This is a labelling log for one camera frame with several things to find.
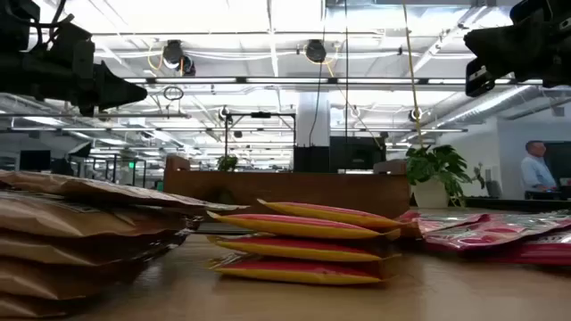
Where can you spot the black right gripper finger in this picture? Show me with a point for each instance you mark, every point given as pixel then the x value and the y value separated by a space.
pixel 490 44

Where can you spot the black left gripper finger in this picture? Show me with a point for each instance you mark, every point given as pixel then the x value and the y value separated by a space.
pixel 116 89

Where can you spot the wooden tea organizer box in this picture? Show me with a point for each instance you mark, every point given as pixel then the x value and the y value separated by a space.
pixel 290 187

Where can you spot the long white light bar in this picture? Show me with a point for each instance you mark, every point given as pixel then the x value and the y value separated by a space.
pixel 285 80
pixel 178 129

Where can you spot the computer monitor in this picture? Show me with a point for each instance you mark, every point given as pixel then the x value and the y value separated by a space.
pixel 35 160

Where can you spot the person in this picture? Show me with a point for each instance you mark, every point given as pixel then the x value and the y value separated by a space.
pixel 537 171

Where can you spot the small distant green plant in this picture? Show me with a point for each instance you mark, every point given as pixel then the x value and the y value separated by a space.
pixel 227 162

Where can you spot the green plant in white pot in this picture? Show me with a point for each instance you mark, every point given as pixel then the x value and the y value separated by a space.
pixel 435 167

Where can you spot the grey office chair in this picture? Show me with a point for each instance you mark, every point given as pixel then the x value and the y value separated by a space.
pixel 494 189

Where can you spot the large black cabinet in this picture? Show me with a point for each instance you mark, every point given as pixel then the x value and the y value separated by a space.
pixel 357 153

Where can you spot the white building column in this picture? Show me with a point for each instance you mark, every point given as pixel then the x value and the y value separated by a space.
pixel 312 120

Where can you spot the small black cabinet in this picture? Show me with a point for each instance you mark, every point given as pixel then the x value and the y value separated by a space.
pixel 310 159

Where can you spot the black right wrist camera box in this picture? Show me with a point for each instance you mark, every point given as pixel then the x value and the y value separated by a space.
pixel 479 78

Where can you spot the silver ventilation duct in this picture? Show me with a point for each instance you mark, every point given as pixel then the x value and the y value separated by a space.
pixel 490 104

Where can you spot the dark wall screen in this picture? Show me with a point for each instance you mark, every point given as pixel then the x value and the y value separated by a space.
pixel 563 162

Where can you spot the black metal stand frame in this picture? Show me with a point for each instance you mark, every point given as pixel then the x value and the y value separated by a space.
pixel 261 115

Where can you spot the black aluminium table frame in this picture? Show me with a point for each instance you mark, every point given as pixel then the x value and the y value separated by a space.
pixel 513 205

